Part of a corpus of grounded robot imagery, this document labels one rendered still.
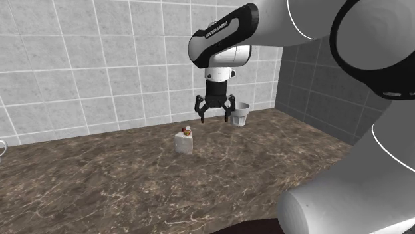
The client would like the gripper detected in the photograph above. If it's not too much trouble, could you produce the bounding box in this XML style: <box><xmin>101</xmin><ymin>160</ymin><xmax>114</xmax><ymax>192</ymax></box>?
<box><xmin>194</xmin><ymin>79</ymin><xmax>237</xmax><ymax>124</ymax></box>

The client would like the white ribbed cup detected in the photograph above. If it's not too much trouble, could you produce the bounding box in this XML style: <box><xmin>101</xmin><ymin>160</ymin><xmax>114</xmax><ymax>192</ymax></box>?
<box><xmin>229</xmin><ymin>102</ymin><xmax>251</xmax><ymax>128</ymax></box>

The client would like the white cake slice with strawberry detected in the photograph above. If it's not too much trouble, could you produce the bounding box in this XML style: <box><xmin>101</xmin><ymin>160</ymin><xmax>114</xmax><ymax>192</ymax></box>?
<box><xmin>174</xmin><ymin>125</ymin><xmax>194</xmax><ymax>155</ymax></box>

